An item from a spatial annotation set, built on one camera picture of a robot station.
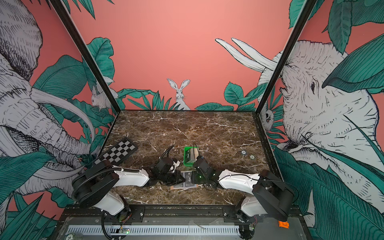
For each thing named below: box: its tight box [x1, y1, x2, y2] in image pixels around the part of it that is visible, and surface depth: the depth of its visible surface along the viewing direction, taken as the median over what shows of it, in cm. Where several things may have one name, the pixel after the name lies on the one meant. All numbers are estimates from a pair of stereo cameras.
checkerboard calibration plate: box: [93, 136, 139, 166], surface depth 95 cm
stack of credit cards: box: [187, 148, 199, 163], surface depth 94 cm
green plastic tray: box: [183, 146, 199, 166], surface depth 95 cm
